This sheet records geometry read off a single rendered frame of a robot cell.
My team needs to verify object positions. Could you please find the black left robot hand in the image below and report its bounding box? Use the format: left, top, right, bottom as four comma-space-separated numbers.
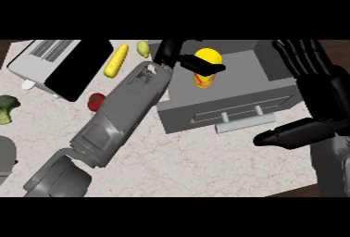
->
153, 39, 228, 78

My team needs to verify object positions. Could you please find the grey drawer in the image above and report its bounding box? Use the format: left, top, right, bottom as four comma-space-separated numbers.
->
148, 39, 306, 135

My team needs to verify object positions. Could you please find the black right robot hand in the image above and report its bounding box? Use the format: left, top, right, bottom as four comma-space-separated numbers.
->
252, 39, 350, 151

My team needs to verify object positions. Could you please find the pale green vegetable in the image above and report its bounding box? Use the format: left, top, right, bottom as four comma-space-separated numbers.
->
136, 40, 153, 59

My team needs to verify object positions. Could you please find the grey rounded appliance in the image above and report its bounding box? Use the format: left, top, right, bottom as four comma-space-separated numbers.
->
0, 135, 20, 186

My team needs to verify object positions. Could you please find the yellow corn cob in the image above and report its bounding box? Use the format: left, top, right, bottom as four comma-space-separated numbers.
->
103, 44, 131, 80

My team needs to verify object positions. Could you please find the pale grey drawer handle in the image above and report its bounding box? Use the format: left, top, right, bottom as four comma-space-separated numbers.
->
213, 105, 278, 134

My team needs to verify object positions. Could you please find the green broccoli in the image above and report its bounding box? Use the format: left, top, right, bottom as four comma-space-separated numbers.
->
0, 94, 23, 126

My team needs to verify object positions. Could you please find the white and black toaster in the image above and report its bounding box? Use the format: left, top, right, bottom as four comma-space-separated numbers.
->
8, 39, 116, 103

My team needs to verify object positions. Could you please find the red tomato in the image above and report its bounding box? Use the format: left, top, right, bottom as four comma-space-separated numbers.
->
86, 93, 108, 113

